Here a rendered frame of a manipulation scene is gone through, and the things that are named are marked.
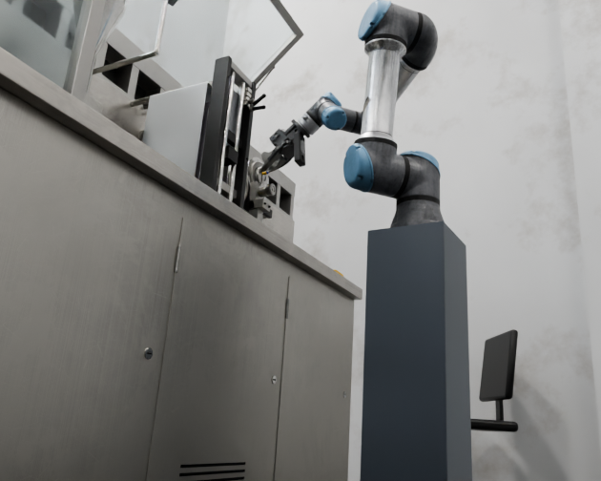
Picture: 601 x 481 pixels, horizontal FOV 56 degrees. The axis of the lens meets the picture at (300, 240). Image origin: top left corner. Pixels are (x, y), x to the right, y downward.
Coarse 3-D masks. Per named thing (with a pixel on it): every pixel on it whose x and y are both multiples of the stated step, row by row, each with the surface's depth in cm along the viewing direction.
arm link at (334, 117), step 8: (328, 104) 188; (320, 112) 189; (328, 112) 183; (336, 112) 183; (344, 112) 185; (352, 112) 188; (328, 120) 183; (336, 120) 184; (344, 120) 185; (352, 120) 187; (328, 128) 188; (336, 128) 185; (344, 128) 188; (352, 128) 189
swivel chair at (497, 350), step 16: (496, 336) 320; (512, 336) 298; (496, 352) 314; (512, 352) 295; (496, 368) 309; (512, 368) 293; (496, 384) 304; (512, 384) 291; (480, 400) 325; (496, 400) 304; (496, 416) 307
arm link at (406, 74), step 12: (432, 24) 156; (420, 36) 154; (432, 36) 156; (420, 48) 157; (432, 48) 159; (408, 60) 163; (420, 60) 162; (408, 72) 167; (408, 84) 172; (360, 120) 188; (360, 132) 190
